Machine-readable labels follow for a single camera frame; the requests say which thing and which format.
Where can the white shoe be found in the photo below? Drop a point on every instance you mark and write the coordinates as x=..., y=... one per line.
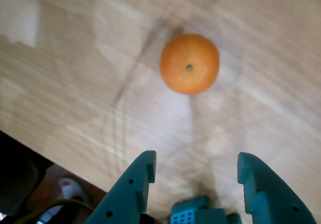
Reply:
x=71, y=187

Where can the black bulky object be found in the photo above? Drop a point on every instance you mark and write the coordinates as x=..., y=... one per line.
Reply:
x=15, y=173

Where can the small deep orange mandarin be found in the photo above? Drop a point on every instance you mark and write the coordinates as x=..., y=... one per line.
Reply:
x=188, y=58

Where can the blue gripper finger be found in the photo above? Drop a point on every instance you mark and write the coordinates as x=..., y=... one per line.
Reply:
x=125, y=196
x=270, y=199

